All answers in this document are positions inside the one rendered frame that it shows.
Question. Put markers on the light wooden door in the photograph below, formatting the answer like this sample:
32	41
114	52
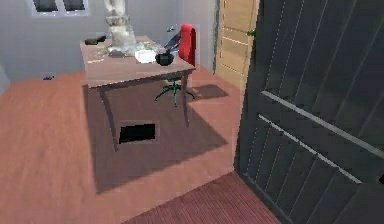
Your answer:
233	40

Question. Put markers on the brown wooden desk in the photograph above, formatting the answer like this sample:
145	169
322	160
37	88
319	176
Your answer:
133	68

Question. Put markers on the black floor box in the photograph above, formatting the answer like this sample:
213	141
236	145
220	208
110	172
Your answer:
137	133

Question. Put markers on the pale stone sculpture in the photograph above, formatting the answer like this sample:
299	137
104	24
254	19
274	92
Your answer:
119	26

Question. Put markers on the dark grey panelled door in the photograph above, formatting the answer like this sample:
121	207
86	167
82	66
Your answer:
310	100

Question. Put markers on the black desk lamp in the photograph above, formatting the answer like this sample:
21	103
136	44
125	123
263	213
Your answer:
165	57

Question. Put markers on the small blue floor object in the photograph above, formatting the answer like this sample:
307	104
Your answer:
48	77

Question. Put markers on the black flat object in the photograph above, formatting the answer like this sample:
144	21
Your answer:
95	40

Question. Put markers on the red office chair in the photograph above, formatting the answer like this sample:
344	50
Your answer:
187	43

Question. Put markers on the white framed window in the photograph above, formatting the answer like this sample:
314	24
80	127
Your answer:
60	6

